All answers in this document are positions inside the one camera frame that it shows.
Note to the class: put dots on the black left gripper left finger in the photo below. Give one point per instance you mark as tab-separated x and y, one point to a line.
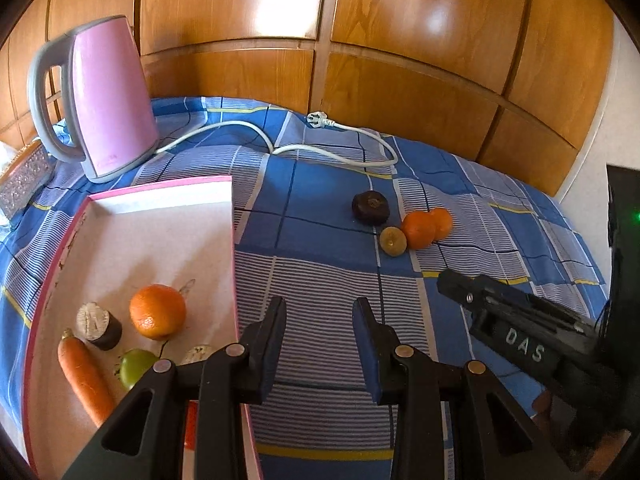
143	438

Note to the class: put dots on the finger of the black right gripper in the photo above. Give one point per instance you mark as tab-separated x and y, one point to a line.
584	298
486	293

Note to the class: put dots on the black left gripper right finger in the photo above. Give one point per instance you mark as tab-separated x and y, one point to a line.
456	419

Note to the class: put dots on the halved dark fruit pale flesh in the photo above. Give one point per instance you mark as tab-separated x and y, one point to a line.
198	353

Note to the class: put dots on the red tomato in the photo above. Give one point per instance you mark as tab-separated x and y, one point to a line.
191	426

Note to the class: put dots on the large orange mandarin front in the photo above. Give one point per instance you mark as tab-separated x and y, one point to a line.
157	311

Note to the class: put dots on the orange carrot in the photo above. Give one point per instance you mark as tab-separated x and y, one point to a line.
83	374

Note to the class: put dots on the orange mandarin rear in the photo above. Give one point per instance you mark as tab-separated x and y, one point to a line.
443	223

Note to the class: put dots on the orange mandarin middle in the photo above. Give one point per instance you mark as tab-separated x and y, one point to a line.
419	229

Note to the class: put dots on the small brown kiwi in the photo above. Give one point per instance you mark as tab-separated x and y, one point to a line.
392	241

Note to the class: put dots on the dark brown round fruit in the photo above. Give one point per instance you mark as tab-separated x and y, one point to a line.
371	208

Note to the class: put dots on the pink rimmed white tray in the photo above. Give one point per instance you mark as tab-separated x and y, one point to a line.
177	233

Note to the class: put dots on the blue plaid tablecloth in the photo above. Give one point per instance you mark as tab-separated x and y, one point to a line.
294	236

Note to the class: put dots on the silver ornate tissue box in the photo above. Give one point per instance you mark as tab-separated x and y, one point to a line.
22	176

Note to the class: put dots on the pink electric kettle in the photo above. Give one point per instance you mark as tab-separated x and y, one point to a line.
108	110

